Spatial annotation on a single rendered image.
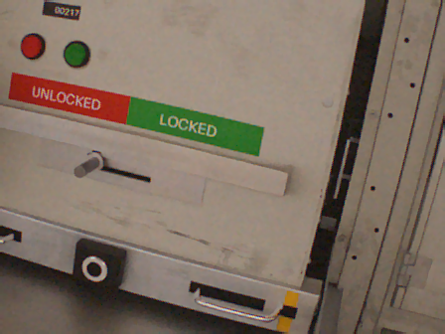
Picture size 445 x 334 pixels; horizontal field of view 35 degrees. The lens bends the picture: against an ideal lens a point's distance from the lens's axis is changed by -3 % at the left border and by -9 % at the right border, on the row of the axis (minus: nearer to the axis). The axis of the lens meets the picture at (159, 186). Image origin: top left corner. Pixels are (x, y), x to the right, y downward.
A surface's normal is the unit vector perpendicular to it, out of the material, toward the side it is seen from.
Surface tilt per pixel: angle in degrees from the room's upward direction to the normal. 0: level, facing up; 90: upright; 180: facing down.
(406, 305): 90
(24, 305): 0
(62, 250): 90
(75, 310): 0
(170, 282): 90
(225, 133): 90
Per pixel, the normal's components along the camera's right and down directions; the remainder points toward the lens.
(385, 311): -0.28, 0.26
